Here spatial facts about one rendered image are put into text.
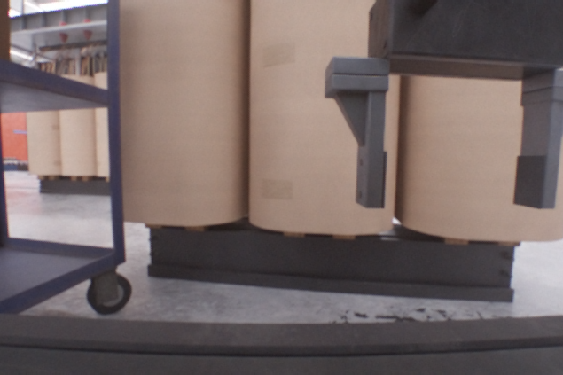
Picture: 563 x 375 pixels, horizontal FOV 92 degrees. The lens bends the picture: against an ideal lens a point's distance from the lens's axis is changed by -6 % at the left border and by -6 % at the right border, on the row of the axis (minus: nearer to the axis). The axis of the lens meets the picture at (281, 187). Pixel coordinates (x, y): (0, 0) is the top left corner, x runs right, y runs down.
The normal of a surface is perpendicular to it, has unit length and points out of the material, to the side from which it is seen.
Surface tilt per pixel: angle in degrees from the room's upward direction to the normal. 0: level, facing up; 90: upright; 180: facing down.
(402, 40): 90
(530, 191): 90
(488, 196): 90
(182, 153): 90
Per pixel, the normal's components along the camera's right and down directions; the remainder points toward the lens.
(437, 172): -0.78, 0.05
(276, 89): -0.48, 0.08
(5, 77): 0.98, 0.04
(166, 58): -0.15, 0.10
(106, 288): 0.75, 0.07
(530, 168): -1.00, -0.01
